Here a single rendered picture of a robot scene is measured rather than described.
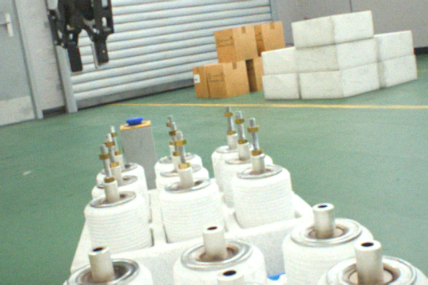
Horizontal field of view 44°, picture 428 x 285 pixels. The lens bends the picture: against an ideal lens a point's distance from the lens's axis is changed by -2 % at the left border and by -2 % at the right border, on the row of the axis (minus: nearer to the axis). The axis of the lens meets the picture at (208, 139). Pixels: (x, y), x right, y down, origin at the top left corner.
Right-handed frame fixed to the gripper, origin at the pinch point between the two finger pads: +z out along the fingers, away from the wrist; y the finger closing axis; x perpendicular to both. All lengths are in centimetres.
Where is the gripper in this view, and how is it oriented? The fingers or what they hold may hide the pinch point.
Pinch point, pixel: (87, 61)
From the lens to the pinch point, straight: 83.8
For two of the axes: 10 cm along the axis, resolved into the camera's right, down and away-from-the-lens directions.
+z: 1.6, 9.7, 1.7
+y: 7.3, 0.0, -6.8
